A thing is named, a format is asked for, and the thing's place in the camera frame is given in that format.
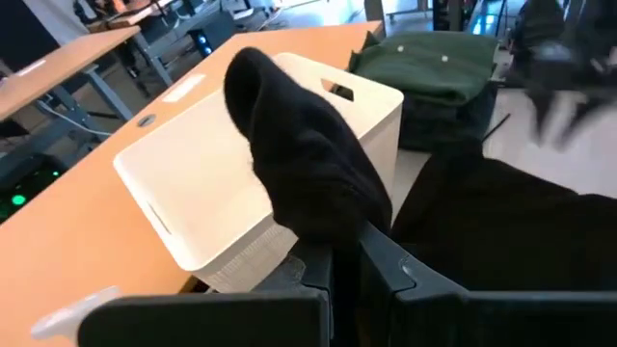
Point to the black floor device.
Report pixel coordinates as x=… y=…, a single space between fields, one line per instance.
x=24 y=188

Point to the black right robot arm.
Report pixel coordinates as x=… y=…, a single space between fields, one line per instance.
x=540 y=19

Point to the light wooden desk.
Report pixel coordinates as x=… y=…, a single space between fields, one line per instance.
x=58 y=67
x=72 y=250

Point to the dark green garment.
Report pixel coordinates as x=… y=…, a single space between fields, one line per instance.
x=424 y=67

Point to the black garment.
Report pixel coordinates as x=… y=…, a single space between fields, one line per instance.
x=308 y=159

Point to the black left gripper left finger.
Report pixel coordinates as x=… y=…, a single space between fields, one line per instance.
x=193 y=323

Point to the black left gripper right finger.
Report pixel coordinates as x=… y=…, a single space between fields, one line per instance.
x=482 y=320

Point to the dark navy garment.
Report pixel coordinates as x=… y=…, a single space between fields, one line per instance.
x=434 y=125

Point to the grey metal desk leg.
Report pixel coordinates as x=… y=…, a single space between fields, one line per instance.
x=106 y=91

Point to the white flat socket plate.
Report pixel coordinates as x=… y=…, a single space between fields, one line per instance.
x=183 y=88

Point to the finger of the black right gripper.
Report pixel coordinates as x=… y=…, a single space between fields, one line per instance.
x=541 y=113
x=578 y=113

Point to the black computer tower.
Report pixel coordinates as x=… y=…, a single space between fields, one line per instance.
x=212 y=34

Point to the white perforated laundry basket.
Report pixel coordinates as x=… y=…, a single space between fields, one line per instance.
x=193 y=183

